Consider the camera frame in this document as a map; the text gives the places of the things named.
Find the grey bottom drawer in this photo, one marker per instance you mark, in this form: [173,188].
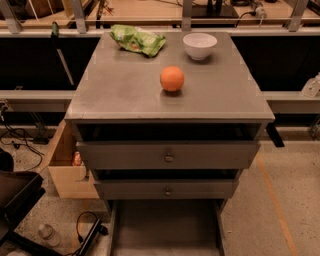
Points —
[166,228]

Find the grey drawer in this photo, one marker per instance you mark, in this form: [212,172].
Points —
[166,189]
[141,156]
[166,228]

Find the grey drawer cabinet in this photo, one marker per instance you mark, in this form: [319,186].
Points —
[120,99]

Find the grey top drawer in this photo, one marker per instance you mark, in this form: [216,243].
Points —
[141,156]

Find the grey middle drawer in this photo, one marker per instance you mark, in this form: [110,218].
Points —
[166,189]

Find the orange fruit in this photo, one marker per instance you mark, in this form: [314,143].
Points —
[172,78]

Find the red can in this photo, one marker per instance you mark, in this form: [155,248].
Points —
[76,160]

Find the white bowl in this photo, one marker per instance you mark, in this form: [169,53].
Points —
[199,46]

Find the green chip bag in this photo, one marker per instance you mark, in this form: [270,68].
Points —
[137,40]

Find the wooden box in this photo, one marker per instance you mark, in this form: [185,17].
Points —
[70,181]

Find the clear plastic bottle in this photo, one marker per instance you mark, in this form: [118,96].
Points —
[49,235]

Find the black office chair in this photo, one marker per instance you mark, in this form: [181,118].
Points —
[19,192]

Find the green handled tool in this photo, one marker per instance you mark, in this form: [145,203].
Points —
[55,38]

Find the metal frame rail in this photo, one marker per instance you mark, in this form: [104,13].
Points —
[287,102]

